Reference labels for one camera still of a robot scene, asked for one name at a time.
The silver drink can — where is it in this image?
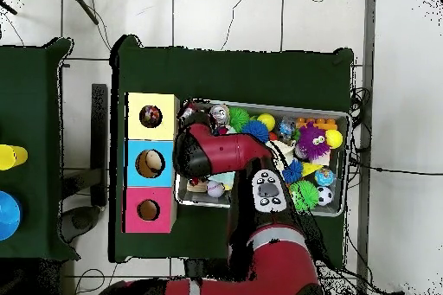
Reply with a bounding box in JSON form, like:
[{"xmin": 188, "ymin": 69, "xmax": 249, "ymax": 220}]
[{"xmin": 209, "ymin": 104, "xmax": 231, "ymax": 126}]

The multicoloured knotted rag toy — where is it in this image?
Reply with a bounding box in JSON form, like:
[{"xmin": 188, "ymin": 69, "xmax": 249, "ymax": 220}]
[{"xmin": 139, "ymin": 105, "xmax": 163, "ymax": 128}]

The mint green cloth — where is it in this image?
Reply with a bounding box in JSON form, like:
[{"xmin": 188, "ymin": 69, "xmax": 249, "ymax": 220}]
[{"xmin": 207, "ymin": 170, "xmax": 236, "ymax": 190}]

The wooden box with three holes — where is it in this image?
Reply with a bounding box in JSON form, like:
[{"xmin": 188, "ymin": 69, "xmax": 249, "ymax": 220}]
[{"xmin": 123, "ymin": 92, "xmax": 182, "ymax": 234}]

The shallow silver mesh bin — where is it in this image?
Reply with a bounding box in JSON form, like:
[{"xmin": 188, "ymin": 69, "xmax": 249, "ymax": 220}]
[{"xmin": 174, "ymin": 99, "xmax": 351, "ymax": 218}]

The dark green table cloth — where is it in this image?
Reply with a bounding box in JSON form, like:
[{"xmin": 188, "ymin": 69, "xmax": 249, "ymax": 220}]
[
  {"xmin": 108, "ymin": 34, "xmax": 356, "ymax": 264},
  {"xmin": 0, "ymin": 36, "xmax": 80, "ymax": 261}
]

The blue spiky ball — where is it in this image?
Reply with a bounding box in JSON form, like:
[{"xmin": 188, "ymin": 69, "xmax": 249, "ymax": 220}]
[{"xmin": 241, "ymin": 120, "xmax": 270, "ymax": 144}]

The cream cloth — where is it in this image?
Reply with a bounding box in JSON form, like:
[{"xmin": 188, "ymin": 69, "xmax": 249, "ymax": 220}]
[{"xmin": 271, "ymin": 140, "xmax": 296, "ymax": 169}]

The purple spiky monster toy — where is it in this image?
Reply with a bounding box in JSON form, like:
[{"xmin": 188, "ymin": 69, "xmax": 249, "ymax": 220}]
[{"xmin": 296, "ymin": 122, "xmax": 331, "ymax": 160}]

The orange toy building block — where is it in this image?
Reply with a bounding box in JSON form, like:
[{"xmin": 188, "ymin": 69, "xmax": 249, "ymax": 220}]
[{"xmin": 295, "ymin": 117, "xmax": 337, "ymax": 131}]

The green spiky ball with eyes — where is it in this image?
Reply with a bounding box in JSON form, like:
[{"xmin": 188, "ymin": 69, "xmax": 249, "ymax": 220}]
[{"xmin": 289, "ymin": 179, "xmax": 320, "ymax": 212}]

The black tripod leg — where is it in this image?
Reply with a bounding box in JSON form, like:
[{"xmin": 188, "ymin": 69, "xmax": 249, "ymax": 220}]
[
  {"xmin": 65, "ymin": 0, "xmax": 100, "ymax": 26},
  {"xmin": 0, "ymin": 0, "xmax": 17, "ymax": 16}
]

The small soccer ball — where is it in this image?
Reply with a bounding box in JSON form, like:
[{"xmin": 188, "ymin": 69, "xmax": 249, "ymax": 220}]
[{"xmin": 316, "ymin": 185, "xmax": 334, "ymax": 206}]

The yellow cup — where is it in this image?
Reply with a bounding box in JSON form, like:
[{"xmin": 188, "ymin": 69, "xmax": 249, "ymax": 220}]
[{"xmin": 0, "ymin": 144, "xmax": 29, "ymax": 171}]

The blue bowl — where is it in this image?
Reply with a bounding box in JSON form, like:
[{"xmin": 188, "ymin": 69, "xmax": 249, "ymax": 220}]
[{"xmin": 0, "ymin": 190, "xmax": 23, "ymax": 241}]

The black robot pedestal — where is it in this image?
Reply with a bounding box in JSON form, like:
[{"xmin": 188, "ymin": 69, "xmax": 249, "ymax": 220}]
[{"xmin": 183, "ymin": 258, "xmax": 231, "ymax": 279}]

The black cable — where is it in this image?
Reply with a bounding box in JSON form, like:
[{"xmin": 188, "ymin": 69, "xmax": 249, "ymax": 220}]
[{"xmin": 348, "ymin": 156, "xmax": 443, "ymax": 176}]

